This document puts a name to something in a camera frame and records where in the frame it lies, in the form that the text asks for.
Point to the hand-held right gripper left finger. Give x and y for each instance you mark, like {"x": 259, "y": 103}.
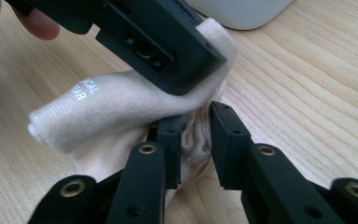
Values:
{"x": 140, "y": 186}

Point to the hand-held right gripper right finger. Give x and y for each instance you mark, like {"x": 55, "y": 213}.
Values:
{"x": 261, "y": 180}

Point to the beige sock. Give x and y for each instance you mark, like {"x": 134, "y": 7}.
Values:
{"x": 121, "y": 105}

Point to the white compartment box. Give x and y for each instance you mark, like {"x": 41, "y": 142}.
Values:
{"x": 239, "y": 14}

